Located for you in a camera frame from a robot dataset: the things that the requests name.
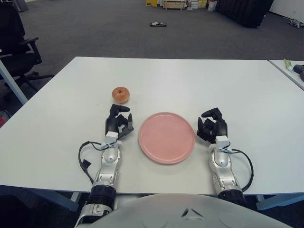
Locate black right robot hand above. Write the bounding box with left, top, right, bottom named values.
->
left=196, top=107, right=231, bottom=149

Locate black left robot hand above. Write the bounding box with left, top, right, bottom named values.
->
left=105, top=104, right=135, bottom=146

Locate red yellow apple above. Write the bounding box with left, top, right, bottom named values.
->
left=112, top=87, right=130, bottom=105

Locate pink round plate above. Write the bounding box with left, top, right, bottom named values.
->
left=138, top=112, right=196, bottom=165

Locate grey robot torso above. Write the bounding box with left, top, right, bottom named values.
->
left=87, top=193, right=295, bottom=228

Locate black handheld controller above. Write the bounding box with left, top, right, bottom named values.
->
left=293, top=64, right=304, bottom=83

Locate white desk leg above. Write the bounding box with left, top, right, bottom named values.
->
left=0, top=56, right=29, bottom=105

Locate red object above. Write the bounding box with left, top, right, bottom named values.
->
left=0, top=110, right=12, bottom=128

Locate black curtain partition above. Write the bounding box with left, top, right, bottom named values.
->
left=217, top=0, right=274, bottom=29

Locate black office chair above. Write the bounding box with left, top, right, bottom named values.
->
left=0, top=0, right=54, bottom=95

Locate small grey robot dog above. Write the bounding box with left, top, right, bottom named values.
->
left=288, top=19, right=304, bottom=28

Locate wooden crate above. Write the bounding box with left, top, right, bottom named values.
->
left=162, top=0, right=189, bottom=10

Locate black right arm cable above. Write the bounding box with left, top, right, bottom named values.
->
left=229, top=148, right=254, bottom=192

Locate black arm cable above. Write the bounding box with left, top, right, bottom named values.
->
left=229, top=148, right=254, bottom=192
left=78, top=141, right=108, bottom=185

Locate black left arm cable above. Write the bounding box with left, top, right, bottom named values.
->
left=78, top=141, right=108, bottom=185

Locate grey table frame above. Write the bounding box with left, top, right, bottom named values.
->
left=256, top=194, right=304, bottom=211

